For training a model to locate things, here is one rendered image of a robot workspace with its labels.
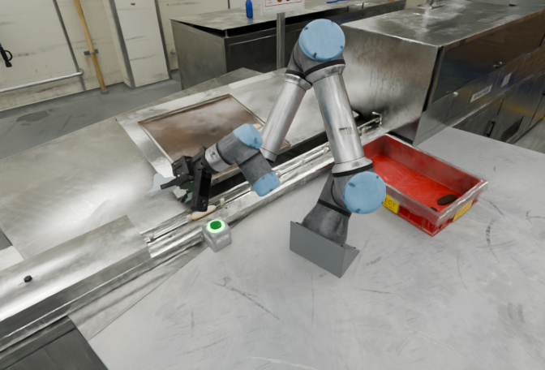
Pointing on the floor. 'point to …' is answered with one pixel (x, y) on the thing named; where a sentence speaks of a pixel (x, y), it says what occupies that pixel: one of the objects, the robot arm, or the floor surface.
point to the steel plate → (103, 199)
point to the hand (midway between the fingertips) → (164, 201)
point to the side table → (361, 286)
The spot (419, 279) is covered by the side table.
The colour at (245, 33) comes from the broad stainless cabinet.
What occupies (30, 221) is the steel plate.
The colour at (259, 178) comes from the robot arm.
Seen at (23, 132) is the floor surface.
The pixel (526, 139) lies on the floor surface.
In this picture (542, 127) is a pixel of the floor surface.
